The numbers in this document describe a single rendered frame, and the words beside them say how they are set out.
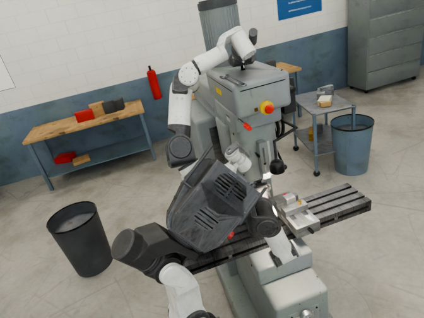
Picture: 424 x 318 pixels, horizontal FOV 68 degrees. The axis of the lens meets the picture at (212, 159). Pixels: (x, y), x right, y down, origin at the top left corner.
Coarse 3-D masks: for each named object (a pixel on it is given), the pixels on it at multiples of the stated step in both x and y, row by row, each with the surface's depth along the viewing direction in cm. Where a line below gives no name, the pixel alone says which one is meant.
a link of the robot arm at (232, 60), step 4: (232, 56) 137; (252, 56) 143; (228, 60) 146; (232, 60) 144; (236, 60) 136; (240, 60) 134; (244, 60) 134; (248, 60) 137; (252, 60) 143; (232, 64) 144; (236, 64) 144; (240, 64) 144; (244, 64) 145
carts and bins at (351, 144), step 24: (312, 96) 410; (336, 96) 393; (336, 120) 388; (360, 120) 383; (312, 144) 403; (336, 144) 373; (360, 144) 357; (336, 168) 393; (360, 168) 375; (72, 216) 325; (96, 216) 303; (72, 240) 289; (96, 240) 304; (72, 264) 310; (96, 264) 311
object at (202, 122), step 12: (192, 108) 221; (204, 108) 216; (192, 120) 202; (204, 120) 196; (192, 132) 217; (204, 132) 199; (216, 132) 200; (204, 144) 202; (216, 144) 204; (216, 156) 207; (228, 264) 250
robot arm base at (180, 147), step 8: (176, 136) 115; (184, 136) 116; (168, 144) 115; (176, 144) 115; (184, 144) 115; (192, 144) 116; (168, 152) 115; (176, 152) 115; (184, 152) 115; (192, 152) 116; (168, 160) 127; (176, 160) 115; (184, 160) 116; (192, 160) 117
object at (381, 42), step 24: (360, 0) 546; (384, 0) 535; (408, 0) 547; (360, 24) 563; (384, 24) 553; (408, 24) 566; (360, 48) 580; (384, 48) 572; (408, 48) 586; (360, 72) 599; (384, 72) 593; (408, 72) 608
